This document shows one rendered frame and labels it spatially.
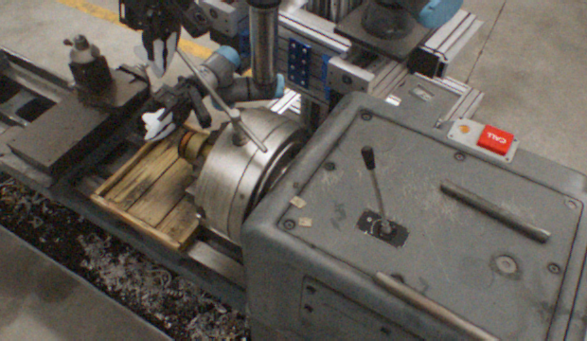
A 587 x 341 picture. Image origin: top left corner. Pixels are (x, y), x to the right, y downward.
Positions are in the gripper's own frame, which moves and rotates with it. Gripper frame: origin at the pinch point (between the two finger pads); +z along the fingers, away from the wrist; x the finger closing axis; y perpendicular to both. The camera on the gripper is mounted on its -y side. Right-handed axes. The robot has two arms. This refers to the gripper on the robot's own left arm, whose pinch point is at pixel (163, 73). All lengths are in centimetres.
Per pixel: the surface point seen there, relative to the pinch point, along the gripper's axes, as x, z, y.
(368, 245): 4, 12, -49
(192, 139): -11.5, 22.2, 0.8
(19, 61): -32, 44, 92
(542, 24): -317, 54, -59
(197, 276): -9, 65, -6
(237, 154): -3.7, 13.4, -16.5
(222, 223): 2.0, 27.6, -18.2
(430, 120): -30, 3, -47
